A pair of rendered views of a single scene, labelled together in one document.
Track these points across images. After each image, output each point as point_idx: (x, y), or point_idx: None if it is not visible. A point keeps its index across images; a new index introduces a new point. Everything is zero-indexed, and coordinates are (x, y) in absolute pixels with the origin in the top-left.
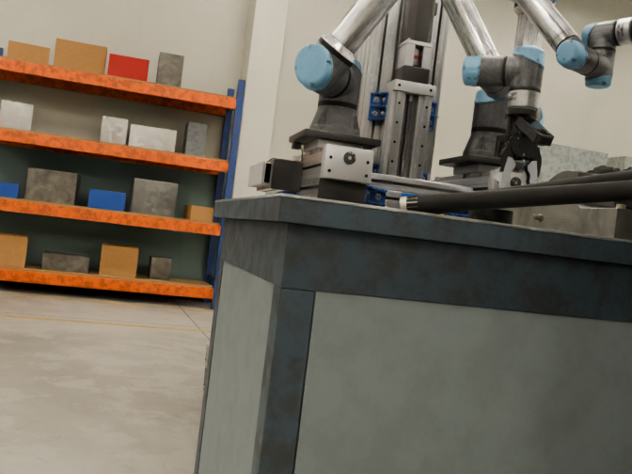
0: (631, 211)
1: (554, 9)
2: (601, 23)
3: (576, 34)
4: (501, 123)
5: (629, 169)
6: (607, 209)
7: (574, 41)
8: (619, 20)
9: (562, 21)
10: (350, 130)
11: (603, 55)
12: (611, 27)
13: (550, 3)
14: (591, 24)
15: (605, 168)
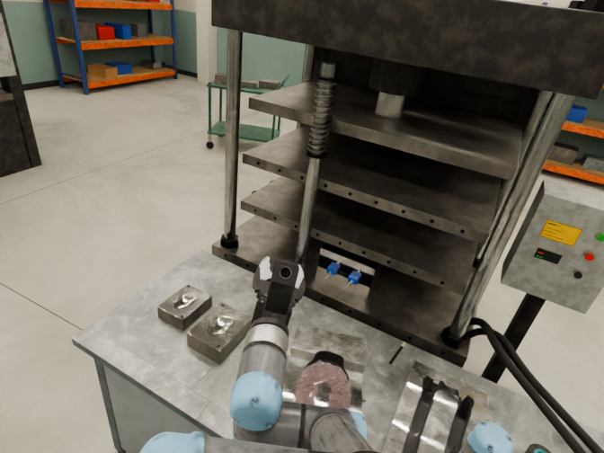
0: (479, 390)
1: (356, 430)
2: (279, 375)
3: (332, 413)
4: None
5: (456, 389)
6: (487, 401)
7: (363, 415)
8: (281, 346)
9: (351, 424)
10: None
11: (283, 401)
12: (286, 363)
13: (354, 434)
14: (275, 393)
15: (471, 400)
